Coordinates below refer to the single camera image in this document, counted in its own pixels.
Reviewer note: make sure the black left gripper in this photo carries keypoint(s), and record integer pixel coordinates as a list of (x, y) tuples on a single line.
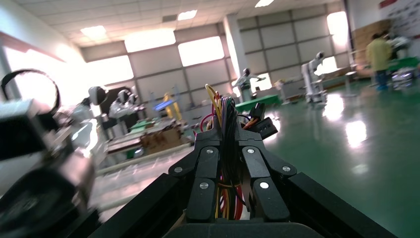
[(36, 203)]

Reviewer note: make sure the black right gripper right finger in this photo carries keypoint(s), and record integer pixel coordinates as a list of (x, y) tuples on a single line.
[(259, 170)]

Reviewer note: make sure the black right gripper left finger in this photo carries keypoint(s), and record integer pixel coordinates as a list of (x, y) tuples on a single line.
[(205, 170)]

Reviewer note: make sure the brown cardboard box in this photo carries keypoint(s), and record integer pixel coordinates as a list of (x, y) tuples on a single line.
[(162, 141)]

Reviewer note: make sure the green cloth table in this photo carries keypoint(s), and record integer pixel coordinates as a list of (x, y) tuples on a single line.
[(405, 62), (259, 101)]

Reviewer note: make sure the yellow background machine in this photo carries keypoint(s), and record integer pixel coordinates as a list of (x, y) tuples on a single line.
[(172, 106)]

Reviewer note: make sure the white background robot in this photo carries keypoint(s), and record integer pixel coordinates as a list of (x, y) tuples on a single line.
[(123, 106), (246, 83), (96, 97), (402, 75), (311, 78)]

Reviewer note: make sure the white background table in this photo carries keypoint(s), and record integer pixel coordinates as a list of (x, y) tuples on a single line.
[(341, 74)]

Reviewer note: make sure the person in yellow shirt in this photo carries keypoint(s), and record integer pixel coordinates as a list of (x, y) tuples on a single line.
[(379, 56)]

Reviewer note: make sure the brown cardboard stack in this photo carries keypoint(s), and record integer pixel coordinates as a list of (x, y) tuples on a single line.
[(364, 36)]

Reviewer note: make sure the white pipe frame cart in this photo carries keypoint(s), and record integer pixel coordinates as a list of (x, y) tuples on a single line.
[(147, 158)]

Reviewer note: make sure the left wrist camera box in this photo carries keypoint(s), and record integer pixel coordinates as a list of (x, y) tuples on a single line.
[(23, 131)]

